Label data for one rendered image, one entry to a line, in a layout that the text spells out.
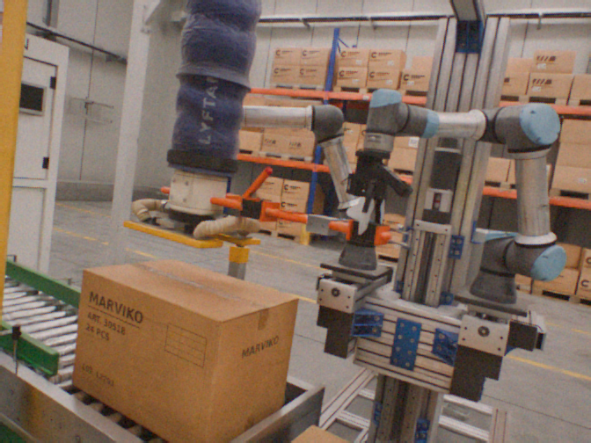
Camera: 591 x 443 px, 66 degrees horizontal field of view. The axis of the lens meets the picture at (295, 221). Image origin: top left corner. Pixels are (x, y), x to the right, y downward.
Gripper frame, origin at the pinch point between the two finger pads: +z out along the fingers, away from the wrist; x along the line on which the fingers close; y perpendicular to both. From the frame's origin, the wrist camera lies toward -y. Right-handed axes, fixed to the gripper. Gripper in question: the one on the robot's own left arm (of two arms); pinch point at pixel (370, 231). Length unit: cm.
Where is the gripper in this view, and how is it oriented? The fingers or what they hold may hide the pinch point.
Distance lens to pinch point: 118.6
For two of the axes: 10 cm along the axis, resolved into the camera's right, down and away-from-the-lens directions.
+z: -1.5, 9.8, 1.0
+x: -5.4, 0.0, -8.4
